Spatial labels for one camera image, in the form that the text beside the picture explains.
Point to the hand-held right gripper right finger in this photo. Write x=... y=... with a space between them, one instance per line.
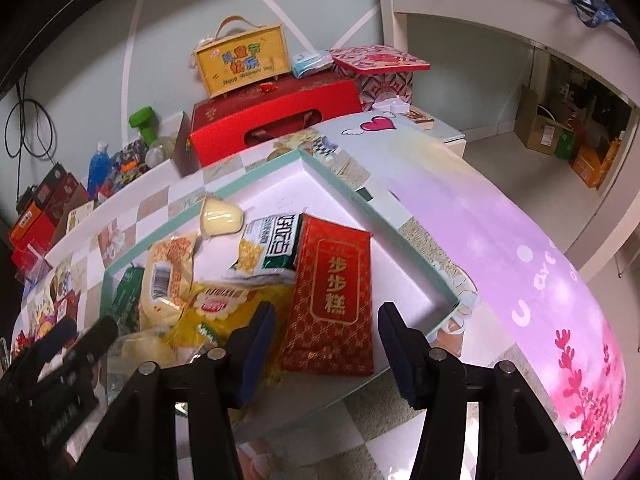
x=400 y=360

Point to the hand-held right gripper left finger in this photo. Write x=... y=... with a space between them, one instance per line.
x=255 y=355

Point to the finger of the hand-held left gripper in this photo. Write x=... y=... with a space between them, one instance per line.
x=56 y=337
x=100 y=335

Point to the yellow pastry packet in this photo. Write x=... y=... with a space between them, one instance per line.
x=165 y=280

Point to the teal white tray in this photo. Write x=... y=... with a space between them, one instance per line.
x=400 y=270

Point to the red gold-print snack packet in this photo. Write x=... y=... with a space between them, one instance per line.
x=330 y=300

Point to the white green cracker packet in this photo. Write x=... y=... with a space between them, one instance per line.
x=270 y=250

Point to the clear-wrapped pale bun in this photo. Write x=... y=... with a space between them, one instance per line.
x=220 y=217

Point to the small red foil packet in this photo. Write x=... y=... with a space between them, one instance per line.
x=22 y=342

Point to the green snack packet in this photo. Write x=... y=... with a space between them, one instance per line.
x=125 y=295

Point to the yellow wrapped snack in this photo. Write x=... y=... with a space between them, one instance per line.
x=220 y=307

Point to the clear plastic box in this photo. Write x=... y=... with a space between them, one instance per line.
x=35 y=265

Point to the plain red box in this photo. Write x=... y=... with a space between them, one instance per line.
x=35 y=240

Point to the yellow card packet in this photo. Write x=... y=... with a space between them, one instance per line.
x=79 y=217

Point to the orange box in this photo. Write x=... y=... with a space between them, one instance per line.
x=27 y=220

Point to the maroon patterned box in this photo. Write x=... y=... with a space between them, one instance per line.
x=65 y=197

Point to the dark flat box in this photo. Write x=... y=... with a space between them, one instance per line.
x=50 y=182

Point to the pink printed tablecloth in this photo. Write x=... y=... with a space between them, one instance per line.
x=500 y=240

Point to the blue bead bottle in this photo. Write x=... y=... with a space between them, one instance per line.
x=99 y=170

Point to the colourful toy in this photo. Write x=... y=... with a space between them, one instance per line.
x=127 y=162

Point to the clear tape roll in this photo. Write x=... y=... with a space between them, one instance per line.
x=159 y=155

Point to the cardboard box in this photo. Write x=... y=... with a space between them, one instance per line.
x=182 y=155

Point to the green dumbbell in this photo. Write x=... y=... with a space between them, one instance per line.
x=142 y=120

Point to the small printed book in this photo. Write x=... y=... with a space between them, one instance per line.
x=417 y=117

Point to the large red gift box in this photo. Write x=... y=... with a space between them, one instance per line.
x=280 y=110

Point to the small white plastic object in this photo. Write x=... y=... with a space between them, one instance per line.
x=390 y=106

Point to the brown cardboard carton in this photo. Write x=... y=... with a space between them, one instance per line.
x=537 y=130

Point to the green paper bag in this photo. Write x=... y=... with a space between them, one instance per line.
x=565 y=145

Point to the orange carton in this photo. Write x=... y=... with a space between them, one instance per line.
x=592 y=165

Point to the blue tissue pack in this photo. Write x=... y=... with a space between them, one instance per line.
x=310 y=63

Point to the red patterned tin box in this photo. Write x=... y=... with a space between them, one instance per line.
x=380 y=60

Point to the white shelf unit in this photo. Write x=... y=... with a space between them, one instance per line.
x=450 y=0

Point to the blue patterned bag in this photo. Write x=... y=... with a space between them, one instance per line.
x=590 y=5

